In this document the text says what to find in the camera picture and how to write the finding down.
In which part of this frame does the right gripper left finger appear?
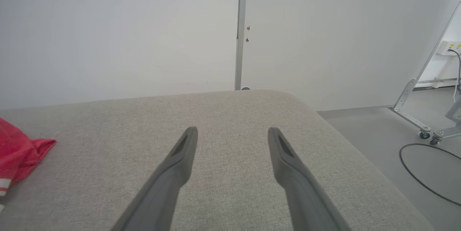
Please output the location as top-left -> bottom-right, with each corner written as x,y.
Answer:
111,127 -> 198,231

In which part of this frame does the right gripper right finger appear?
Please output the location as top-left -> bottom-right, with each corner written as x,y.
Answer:
268,127 -> 352,231

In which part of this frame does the red white-trimmed garment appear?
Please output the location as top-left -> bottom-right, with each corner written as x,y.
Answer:
0,118 -> 57,212

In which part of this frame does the grey fabric sofa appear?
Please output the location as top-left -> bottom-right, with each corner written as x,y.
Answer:
0,90 -> 436,231

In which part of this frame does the metal panel support leg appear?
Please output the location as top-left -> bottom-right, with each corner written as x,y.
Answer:
391,3 -> 461,139

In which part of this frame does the grey wheeled stand base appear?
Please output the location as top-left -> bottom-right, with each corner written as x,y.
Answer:
430,98 -> 461,146

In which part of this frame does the black floor cable loop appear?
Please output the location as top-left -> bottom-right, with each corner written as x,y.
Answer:
399,143 -> 461,207

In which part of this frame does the black plugged power cable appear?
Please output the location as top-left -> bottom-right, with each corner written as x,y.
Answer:
448,48 -> 461,93

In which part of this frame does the white wall socket box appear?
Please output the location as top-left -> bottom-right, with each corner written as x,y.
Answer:
437,40 -> 461,57

